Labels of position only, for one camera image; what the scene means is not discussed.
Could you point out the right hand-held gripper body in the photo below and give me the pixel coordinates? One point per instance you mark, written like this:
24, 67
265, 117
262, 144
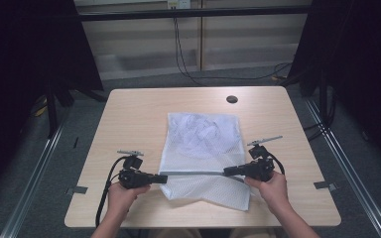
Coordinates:
259, 167

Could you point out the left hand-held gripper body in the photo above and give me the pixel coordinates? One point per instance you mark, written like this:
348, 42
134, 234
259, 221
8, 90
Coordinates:
133, 177

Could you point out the white mesh laundry bag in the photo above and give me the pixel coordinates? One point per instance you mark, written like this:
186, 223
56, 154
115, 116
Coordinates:
201, 145

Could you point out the person's left hand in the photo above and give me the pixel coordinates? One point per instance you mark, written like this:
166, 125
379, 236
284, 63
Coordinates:
122, 198

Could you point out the person's right hand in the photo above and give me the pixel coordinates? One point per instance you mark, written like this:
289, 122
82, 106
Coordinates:
271, 191

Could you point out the grey tape piece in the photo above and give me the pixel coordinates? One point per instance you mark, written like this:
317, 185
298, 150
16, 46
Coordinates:
324, 185
77, 190

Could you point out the black curtain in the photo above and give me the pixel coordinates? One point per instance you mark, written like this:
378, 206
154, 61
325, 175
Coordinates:
29, 66
360, 66

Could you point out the black horizontal bar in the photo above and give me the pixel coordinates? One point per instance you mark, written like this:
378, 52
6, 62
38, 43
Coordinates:
191, 14

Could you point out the metal floor rail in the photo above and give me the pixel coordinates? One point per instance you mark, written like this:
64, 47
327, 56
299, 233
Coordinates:
29, 188
350, 165

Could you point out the white wall outlet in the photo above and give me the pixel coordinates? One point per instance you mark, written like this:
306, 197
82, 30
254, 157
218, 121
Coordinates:
178, 4

